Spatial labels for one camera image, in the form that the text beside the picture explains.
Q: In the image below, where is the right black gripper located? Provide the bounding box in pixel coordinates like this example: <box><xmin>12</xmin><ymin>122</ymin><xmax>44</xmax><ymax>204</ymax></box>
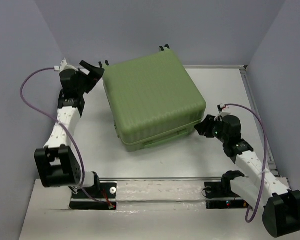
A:
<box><xmin>193</xmin><ymin>114</ymin><xmax>229</xmax><ymax>144</ymax></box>

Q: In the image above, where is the green suitcase with blue lining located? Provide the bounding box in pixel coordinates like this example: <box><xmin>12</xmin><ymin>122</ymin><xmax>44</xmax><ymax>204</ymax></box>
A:
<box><xmin>102</xmin><ymin>44</ymin><xmax>207</xmax><ymax>152</ymax></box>

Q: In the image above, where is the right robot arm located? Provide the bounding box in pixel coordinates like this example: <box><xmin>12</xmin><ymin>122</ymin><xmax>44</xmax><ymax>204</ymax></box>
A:
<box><xmin>194</xmin><ymin>115</ymin><xmax>300</xmax><ymax>238</ymax></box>

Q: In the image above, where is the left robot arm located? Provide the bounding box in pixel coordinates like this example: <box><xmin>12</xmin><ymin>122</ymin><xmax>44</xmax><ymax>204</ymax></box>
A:
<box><xmin>34</xmin><ymin>60</ymin><xmax>105</xmax><ymax>198</ymax></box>

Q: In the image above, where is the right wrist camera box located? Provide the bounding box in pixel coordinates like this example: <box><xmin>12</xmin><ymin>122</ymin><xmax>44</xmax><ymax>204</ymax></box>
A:
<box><xmin>216</xmin><ymin>104</ymin><xmax>231</xmax><ymax>119</ymax></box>

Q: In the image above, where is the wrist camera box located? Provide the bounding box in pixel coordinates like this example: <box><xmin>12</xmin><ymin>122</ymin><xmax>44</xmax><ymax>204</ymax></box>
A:
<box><xmin>216</xmin><ymin>104</ymin><xmax>231</xmax><ymax>119</ymax></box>
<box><xmin>59</xmin><ymin>58</ymin><xmax>78</xmax><ymax>72</ymax></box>

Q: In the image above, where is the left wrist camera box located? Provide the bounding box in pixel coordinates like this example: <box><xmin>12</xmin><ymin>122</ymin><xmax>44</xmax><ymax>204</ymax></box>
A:
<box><xmin>59</xmin><ymin>58</ymin><xmax>78</xmax><ymax>72</ymax></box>

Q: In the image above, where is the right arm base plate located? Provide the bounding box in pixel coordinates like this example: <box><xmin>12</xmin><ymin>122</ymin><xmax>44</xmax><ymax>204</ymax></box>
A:
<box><xmin>201</xmin><ymin>181</ymin><xmax>249</xmax><ymax>210</ymax></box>

